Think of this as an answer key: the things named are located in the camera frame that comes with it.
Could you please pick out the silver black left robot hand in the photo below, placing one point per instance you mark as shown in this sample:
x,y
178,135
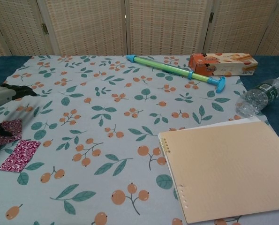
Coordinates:
x,y
1,96

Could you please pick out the brass screen hinge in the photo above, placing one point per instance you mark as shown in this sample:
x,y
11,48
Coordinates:
x,y
44,28
211,17

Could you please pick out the floral print tablecloth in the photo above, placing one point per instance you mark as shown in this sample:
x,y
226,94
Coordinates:
x,y
106,93

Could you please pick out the woven bamboo folding screen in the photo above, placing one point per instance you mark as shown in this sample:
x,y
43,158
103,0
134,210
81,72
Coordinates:
x,y
87,28

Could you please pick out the green blue toy water pump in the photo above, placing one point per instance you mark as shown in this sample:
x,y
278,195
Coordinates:
x,y
167,68

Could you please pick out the orange biscuit box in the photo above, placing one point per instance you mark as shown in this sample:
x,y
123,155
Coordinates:
x,y
223,65

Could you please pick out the manila folder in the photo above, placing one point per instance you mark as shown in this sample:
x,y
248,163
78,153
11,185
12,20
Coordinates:
x,y
223,164

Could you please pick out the clear plastic water bottle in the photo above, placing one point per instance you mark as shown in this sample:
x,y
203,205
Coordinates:
x,y
258,96

